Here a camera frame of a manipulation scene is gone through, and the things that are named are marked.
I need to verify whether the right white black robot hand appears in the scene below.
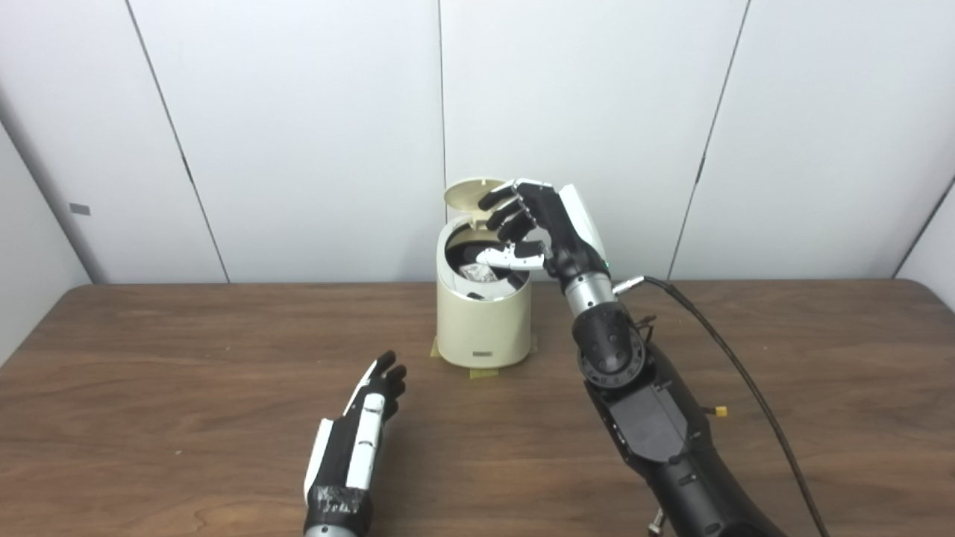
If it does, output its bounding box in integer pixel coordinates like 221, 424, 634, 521
477, 178, 611, 280

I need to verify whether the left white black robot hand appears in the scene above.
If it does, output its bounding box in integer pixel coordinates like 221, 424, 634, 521
302, 351, 407, 534

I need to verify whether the white green milk carton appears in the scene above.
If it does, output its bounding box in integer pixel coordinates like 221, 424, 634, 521
458, 261, 502, 285

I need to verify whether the cream-colored lidded bin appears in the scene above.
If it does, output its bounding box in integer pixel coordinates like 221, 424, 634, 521
436, 177, 534, 369

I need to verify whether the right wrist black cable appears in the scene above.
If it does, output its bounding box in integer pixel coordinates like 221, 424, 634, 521
612, 274, 830, 537

